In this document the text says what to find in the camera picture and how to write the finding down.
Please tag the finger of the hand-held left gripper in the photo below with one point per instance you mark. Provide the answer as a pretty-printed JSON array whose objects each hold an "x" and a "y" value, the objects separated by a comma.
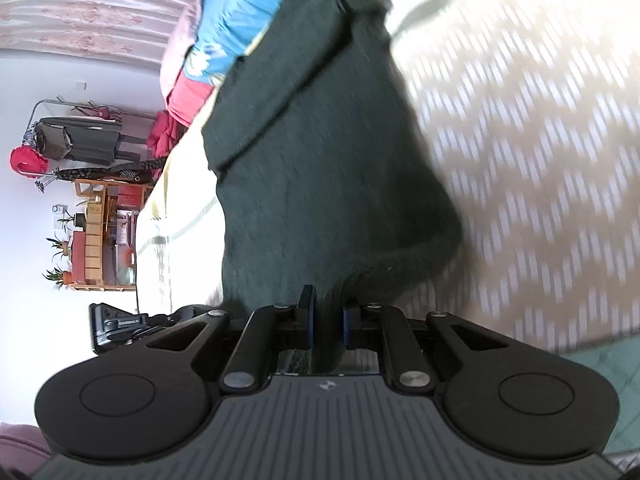
[{"x": 187, "y": 312}]

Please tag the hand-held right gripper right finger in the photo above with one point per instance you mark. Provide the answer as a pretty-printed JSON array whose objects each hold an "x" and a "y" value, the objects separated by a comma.
[{"x": 348, "y": 327}]

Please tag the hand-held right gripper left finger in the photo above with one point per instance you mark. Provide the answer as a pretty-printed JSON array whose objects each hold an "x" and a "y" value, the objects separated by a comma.
[{"x": 307, "y": 320}]

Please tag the dark green knit sweater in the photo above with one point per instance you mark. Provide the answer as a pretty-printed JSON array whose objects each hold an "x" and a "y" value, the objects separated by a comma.
[{"x": 325, "y": 160}]

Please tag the person's right forearm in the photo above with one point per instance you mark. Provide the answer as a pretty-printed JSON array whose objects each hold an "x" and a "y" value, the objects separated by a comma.
[{"x": 20, "y": 450}]

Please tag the dark hanging clothes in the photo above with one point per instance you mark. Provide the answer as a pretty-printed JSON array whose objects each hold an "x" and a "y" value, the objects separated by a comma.
[{"x": 85, "y": 140}]

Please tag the metal clothes rack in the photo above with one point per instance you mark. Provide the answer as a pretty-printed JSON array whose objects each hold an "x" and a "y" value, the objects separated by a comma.
[{"x": 45, "y": 105}]

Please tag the potted green plant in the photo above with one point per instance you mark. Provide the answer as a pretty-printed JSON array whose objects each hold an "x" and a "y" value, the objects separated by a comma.
[
  {"x": 57, "y": 247},
  {"x": 56, "y": 276}
]

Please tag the wooden shelf unit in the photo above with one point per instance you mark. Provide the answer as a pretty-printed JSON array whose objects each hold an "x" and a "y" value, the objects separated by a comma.
[{"x": 92, "y": 240}]

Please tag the red jacket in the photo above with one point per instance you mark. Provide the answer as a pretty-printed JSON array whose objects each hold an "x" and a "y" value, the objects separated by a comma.
[{"x": 162, "y": 132}]

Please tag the red hanging garment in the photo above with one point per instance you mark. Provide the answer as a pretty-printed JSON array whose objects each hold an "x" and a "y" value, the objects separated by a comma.
[{"x": 27, "y": 160}]

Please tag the pink pillow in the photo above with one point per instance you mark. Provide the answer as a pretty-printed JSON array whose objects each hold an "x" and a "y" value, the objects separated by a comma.
[{"x": 180, "y": 45}]

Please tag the blue floral quilt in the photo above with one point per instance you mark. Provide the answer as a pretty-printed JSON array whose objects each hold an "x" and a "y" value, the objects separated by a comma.
[{"x": 240, "y": 10}]

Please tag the pink floral curtain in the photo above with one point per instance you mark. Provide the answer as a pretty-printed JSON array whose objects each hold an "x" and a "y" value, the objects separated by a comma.
[{"x": 100, "y": 5}]

